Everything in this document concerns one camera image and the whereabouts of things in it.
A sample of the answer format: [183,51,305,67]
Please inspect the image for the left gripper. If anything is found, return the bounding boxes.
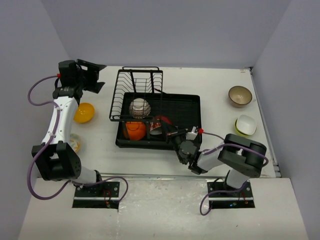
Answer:
[75,59,106,93]

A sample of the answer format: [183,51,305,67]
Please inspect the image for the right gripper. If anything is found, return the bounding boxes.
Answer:
[160,120,189,164]

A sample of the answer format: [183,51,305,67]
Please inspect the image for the red bowl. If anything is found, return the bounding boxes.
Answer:
[149,115,172,136]

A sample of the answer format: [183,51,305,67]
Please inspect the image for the yellow bowl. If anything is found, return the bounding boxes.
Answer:
[73,102,95,124]

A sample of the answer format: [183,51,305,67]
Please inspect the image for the white floral bowl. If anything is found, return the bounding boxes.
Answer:
[69,133,82,153]

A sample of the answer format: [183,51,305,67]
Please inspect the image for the lime green bowl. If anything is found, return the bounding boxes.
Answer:
[235,118,257,136]
[235,114,257,136]

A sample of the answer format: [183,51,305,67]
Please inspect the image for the pink flower bowl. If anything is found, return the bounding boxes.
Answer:
[228,85,253,108]

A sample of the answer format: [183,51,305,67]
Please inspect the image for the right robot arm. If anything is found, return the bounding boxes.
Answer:
[160,120,269,197]

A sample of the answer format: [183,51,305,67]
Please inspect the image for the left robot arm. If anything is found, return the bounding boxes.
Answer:
[31,59,105,197]

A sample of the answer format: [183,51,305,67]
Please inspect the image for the black drip tray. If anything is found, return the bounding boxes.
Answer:
[115,92,202,150]

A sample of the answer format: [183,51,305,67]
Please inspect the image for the orange bowl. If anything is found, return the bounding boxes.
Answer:
[123,121,147,141]

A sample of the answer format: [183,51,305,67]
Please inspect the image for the brown patterned bowl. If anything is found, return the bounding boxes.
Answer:
[129,98,151,119]

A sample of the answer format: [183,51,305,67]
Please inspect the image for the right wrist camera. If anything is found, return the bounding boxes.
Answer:
[185,126,204,141]

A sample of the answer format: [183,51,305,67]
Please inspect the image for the black wire dish rack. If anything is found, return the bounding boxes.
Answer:
[109,66,164,140]

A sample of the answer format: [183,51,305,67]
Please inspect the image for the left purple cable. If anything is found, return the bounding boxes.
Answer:
[26,74,129,201]

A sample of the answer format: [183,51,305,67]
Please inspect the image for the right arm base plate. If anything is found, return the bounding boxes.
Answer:
[207,181,253,199]

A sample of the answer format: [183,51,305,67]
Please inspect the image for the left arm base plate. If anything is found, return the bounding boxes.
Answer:
[74,181,120,200]

